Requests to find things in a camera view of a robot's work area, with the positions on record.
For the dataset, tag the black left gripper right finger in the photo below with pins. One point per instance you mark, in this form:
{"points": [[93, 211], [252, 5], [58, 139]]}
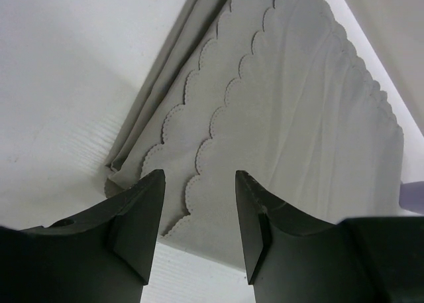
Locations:
{"points": [[291, 256]]}

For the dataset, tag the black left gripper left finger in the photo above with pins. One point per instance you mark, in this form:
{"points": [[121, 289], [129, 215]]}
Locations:
{"points": [[102, 254]]}

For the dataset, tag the lilac plastic cup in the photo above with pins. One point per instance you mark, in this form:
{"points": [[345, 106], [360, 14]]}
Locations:
{"points": [[411, 196]]}

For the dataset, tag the grey cloth placemat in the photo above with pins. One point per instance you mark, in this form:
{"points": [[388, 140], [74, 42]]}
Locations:
{"points": [[276, 89]]}

